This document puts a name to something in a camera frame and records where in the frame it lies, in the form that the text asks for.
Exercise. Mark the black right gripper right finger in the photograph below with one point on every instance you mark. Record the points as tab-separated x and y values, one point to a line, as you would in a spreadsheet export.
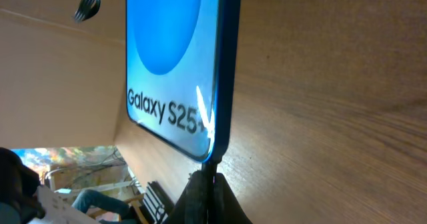
226	208

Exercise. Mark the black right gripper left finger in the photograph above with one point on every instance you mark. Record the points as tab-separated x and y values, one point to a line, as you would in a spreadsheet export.
191	207

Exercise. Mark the blue Galaxy smartphone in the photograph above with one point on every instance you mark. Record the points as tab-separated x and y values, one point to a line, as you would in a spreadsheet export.
180	69

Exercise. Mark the person in blue jeans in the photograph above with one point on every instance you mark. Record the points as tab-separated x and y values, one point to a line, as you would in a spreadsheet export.
91	198

